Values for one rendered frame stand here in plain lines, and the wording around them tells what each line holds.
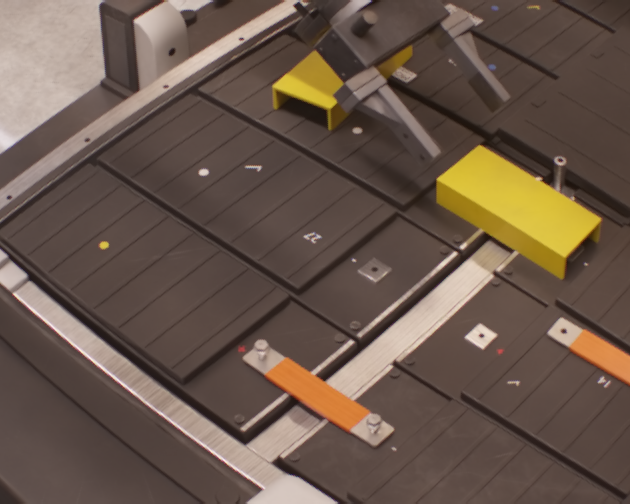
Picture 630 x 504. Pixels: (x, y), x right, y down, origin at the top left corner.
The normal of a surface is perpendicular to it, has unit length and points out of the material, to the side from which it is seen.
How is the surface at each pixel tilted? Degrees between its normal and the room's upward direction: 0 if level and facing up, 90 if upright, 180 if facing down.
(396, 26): 35
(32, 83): 0
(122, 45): 90
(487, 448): 0
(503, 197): 0
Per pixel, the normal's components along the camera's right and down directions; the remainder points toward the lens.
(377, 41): 0.39, -0.32
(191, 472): -0.04, -0.72
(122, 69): -0.68, 0.53
